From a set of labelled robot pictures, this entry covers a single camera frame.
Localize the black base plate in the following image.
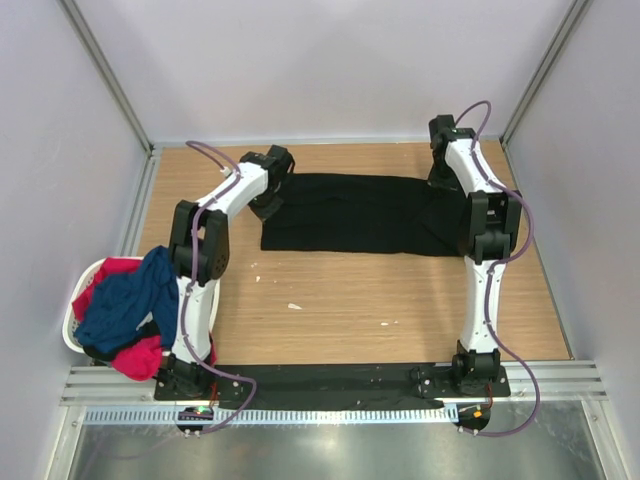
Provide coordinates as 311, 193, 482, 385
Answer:
154, 363, 511, 411

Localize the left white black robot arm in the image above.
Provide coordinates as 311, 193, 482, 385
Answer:
154, 145, 295, 400

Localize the aluminium frame post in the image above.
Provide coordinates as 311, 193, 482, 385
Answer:
500, 0, 592, 150
58, 0, 153, 157

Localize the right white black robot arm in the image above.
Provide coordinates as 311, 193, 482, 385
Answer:
428, 114, 521, 397

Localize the slotted cable duct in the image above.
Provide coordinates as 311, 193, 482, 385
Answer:
83, 404, 458, 427

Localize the pink t shirt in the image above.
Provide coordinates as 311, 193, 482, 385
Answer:
82, 276, 186, 381

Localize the white laundry basket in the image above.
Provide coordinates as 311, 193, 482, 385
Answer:
62, 257, 220, 354

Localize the right aluminium frame post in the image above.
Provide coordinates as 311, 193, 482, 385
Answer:
500, 0, 592, 150

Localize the black t shirt blue logo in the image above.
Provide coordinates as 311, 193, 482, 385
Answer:
261, 173, 466, 257

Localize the left aluminium frame post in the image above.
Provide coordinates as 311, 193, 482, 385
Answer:
58, 0, 153, 157

